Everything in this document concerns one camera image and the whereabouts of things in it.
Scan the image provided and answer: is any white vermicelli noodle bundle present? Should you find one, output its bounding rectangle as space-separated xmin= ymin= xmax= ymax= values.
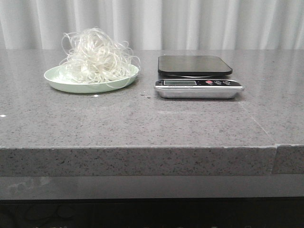
xmin=58 ymin=28 xmax=141 ymax=89

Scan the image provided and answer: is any black silver kitchen scale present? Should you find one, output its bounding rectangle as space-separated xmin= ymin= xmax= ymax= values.
xmin=154 ymin=56 xmax=244 ymax=99

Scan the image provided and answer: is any light green round plate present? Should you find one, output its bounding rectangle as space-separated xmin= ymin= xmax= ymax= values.
xmin=44 ymin=65 xmax=140 ymax=94

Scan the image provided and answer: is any white pleated curtain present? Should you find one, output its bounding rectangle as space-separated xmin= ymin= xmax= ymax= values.
xmin=0 ymin=0 xmax=304 ymax=50

